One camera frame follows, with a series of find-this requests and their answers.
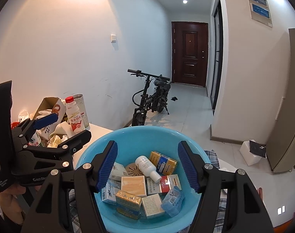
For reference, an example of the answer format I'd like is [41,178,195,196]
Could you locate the gold blue cigarette carton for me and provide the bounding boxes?
[115,190,142,220]

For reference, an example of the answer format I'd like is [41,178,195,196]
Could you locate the white lotion bottle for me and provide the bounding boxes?
[135,156,162,183]

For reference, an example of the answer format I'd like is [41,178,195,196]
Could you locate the person left hand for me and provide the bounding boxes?
[0,181,43,226]

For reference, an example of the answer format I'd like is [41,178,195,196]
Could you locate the red snack bag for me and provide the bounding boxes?
[11,121,20,129]

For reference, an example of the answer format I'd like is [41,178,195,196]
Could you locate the crumpled white paper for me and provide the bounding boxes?
[41,122,74,148]

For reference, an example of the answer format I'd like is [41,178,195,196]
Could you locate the blue plaid cloth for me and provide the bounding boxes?
[68,149,227,233]

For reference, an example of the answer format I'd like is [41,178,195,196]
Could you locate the strawberry milk bottle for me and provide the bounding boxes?
[65,96,85,134]

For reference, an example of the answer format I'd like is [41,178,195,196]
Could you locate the open cardboard snack box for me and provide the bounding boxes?
[33,97,66,141]

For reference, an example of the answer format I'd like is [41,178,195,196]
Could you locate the blue white small box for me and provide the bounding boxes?
[101,179,121,205]

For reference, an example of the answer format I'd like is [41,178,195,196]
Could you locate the white floor box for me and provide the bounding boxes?
[239,140,266,166]

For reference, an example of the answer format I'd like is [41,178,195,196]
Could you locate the small blue tissue pack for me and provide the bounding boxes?
[161,186,185,217]

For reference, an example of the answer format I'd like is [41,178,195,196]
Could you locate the red white cigarette pack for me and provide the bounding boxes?
[160,174,182,194]

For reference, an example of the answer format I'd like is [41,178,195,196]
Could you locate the tan round disc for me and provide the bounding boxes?
[125,163,144,177]

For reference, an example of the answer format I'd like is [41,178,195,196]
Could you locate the beige square box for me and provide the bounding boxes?
[121,176,147,197]

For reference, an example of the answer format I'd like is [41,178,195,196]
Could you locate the beige refrigerator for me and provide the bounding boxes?
[266,28,295,173]

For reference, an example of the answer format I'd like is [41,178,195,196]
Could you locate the white text box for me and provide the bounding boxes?
[142,194,165,219]

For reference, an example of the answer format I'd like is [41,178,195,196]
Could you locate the black electric bicycle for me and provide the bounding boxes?
[128,69,171,126]

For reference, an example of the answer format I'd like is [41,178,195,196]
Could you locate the dark red door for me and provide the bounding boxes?
[172,22,209,87]

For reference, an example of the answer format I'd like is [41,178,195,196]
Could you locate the white wall switch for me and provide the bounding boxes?
[111,34,117,43]

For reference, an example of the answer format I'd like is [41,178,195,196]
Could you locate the wall electrical panel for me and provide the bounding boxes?
[249,0,273,28]

